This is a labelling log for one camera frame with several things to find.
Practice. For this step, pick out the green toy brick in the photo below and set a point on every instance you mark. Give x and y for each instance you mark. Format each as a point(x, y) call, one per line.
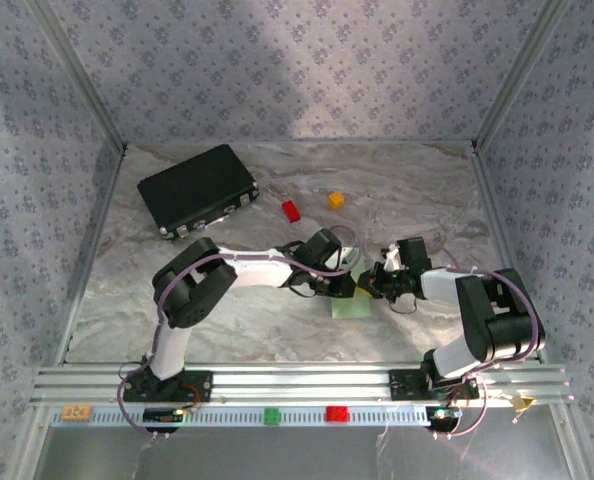
point(272, 416)

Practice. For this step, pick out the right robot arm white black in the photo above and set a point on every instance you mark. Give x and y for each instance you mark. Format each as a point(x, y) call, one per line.
point(437, 285)

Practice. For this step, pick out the yellow orange toy cube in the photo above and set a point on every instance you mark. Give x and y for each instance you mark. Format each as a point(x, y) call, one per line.
point(336, 201)

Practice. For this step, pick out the wide red toy brick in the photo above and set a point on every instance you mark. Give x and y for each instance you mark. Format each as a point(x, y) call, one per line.
point(338, 414)

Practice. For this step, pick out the aluminium frame post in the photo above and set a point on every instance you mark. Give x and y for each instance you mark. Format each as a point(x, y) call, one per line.
point(520, 75)
point(79, 75)

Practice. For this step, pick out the small red toy brick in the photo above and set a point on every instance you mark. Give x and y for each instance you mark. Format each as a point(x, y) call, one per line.
point(291, 210)

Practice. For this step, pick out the aluminium table edge rail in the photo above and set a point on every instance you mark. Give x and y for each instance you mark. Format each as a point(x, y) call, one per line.
point(497, 225)
point(91, 260)

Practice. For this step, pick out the black hard case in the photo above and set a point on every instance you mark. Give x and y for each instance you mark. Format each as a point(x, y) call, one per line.
point(197, 185)

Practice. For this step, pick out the yellow tape piece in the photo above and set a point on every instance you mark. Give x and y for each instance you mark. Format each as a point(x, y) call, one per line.
point(524, 402)

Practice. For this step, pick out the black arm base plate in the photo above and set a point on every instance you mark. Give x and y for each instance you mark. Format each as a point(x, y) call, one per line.
point(197, 387)
point(404, 385)

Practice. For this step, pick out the aluminium mounting rail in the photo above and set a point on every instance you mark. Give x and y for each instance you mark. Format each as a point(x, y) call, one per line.
point(302, 385)

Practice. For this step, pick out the light green paper sheet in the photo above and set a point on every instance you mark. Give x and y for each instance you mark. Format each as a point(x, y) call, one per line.
point(349, 307)

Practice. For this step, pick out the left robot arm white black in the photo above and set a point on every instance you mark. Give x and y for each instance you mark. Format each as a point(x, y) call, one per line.
point(257, 270)

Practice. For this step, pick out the black controller board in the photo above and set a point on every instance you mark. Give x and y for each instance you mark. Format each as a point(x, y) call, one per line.
point(444, 416)
point(162, 416)

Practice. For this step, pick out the orange tag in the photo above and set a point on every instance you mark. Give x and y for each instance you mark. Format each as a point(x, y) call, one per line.
point(77, 413)

